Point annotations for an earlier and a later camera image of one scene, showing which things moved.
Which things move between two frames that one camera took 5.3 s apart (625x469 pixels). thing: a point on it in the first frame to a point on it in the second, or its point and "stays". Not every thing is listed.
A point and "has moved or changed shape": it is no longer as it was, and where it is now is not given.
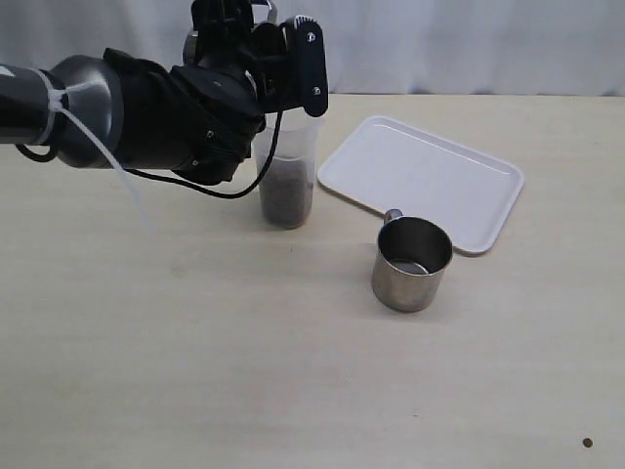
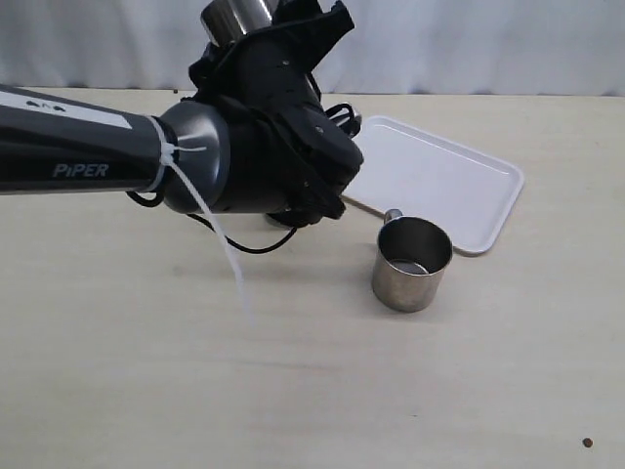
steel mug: (411, 254) stays
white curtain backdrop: (386, 47) stays
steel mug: (190, 40) has moved or changed shape
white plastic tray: (387, 165) stays
